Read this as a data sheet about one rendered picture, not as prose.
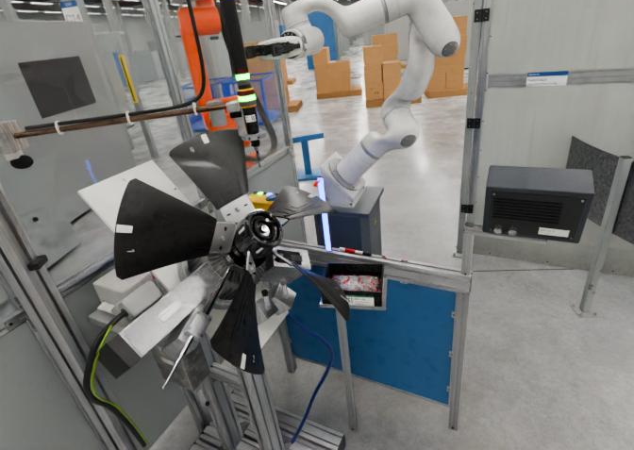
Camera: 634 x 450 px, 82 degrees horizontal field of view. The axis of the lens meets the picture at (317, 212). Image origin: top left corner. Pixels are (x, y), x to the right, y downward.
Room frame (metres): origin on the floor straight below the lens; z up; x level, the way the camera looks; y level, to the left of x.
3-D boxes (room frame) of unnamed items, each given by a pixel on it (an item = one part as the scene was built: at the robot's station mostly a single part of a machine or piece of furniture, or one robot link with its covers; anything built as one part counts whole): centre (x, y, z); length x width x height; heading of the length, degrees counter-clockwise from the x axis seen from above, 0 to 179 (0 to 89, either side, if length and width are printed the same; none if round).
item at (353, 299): (1.08, -0.10, 0.85); 0.22 x 0.17 x 0.07; 75
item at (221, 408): (1.04, 0.50, 0.58); 0.09 x 0.05 x 1.15; 150
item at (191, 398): (1.16, 0.68, 0.42); 0.04 x 0.04 x 0.83; 60
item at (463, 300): (1.04, -0.50, 0.39); 0.04 x 0.04 x 0.78; 60
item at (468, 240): (1.04, -0.50, 0.96); 0.03 x 0.03 x 0.20; 60
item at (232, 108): (0.99, 0.15, 1.50); 0.09 x 0.07 x 0.10; 95
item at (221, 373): (0.98, 0.40, 0.56); 0.19 x 0.04 x 0.04; 60
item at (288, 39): (1.17, 0.04, 1.65); 0.11 x 0.10 x 0.07; 151
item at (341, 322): (1.09, -0.04, 0.40); 0.03 x 0.03 x 0.80; 75
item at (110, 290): (1.11, 0.74, 0.92); 0.17 x 0.16 x 0.11; 60
